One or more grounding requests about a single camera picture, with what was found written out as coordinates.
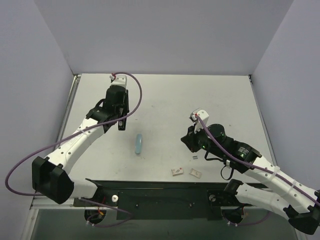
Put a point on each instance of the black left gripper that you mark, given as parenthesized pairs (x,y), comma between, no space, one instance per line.
(124,110)

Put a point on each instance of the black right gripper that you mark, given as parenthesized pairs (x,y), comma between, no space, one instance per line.
(189,140)

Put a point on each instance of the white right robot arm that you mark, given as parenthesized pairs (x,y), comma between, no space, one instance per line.
(288,198)

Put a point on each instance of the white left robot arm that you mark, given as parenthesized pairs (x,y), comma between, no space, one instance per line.
(50,175)

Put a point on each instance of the small white staple tray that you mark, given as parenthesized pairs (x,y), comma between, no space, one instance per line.
(195,173)

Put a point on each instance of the red white staple box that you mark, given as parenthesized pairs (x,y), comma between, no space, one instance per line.
(177,171)

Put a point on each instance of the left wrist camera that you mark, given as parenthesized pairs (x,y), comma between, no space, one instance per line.
(118,80)

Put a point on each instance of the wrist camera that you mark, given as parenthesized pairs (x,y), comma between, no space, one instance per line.
(118,80)
(200,118)

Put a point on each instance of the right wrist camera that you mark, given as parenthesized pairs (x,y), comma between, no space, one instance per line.
(200,118)

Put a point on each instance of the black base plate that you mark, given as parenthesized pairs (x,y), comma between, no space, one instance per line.
(149,200)

